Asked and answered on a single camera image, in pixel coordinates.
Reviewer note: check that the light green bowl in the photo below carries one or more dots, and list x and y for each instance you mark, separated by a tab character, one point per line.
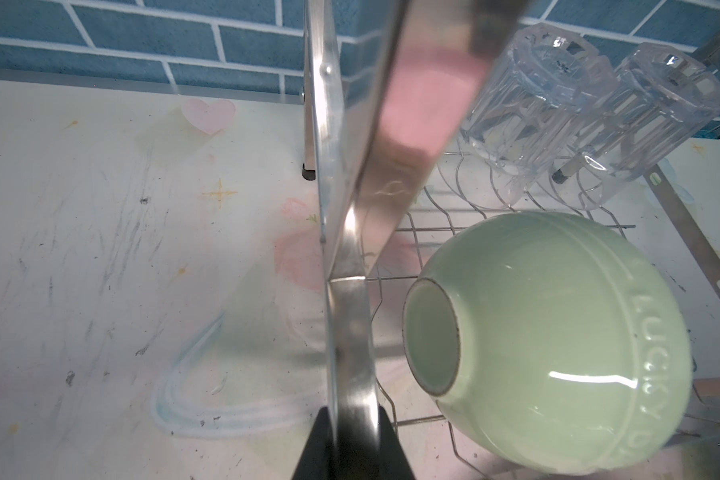
551	341

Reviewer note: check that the silver metal dish rack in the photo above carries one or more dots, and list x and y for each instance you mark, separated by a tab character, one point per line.
371	159

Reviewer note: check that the clear glass cup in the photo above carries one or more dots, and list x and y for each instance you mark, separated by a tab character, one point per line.
546	81
663	97

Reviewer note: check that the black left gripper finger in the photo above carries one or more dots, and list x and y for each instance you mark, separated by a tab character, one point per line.
316	460

